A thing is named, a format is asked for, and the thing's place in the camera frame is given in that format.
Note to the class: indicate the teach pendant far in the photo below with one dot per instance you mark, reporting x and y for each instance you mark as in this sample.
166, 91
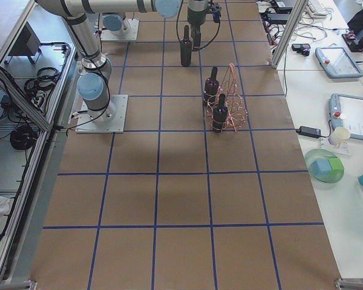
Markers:
338, 63

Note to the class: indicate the teach pendant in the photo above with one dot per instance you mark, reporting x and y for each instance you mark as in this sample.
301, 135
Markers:
338, 63
347, 111

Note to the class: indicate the paper cup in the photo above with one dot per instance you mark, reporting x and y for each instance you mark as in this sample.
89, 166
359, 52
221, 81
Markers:
339, 135

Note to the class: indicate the green bowl with blocks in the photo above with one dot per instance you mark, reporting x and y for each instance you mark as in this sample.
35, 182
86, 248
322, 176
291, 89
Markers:
324, 165

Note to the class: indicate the copper wire wine basket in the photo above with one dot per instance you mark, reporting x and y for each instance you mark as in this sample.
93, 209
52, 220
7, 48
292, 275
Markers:
237, 113

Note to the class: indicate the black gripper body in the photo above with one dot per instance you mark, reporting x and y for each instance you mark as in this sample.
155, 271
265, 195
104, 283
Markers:
195, 20

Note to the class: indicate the teach pendant near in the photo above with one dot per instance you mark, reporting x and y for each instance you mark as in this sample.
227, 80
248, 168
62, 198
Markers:
347, 111

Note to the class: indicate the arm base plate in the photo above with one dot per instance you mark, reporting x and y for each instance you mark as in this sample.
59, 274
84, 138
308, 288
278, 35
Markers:
113, 120
121, 33

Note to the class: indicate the dark wine bottle carried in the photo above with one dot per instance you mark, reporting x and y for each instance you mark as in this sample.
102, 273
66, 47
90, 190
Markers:
186, 48

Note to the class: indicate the black power adapter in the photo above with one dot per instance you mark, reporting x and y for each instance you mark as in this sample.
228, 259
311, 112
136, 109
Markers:
309, 132

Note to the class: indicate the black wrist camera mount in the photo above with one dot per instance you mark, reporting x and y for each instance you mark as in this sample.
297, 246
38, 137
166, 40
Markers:
215, 11

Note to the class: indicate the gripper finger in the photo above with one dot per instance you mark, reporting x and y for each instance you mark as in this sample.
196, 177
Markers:
196, 37

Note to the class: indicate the dark wine bottle in basket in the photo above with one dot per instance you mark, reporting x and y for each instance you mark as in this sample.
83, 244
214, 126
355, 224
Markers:
220, 112

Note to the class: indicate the aluminium frame post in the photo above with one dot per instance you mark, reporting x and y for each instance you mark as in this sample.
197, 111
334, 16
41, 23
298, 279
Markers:
292, 22

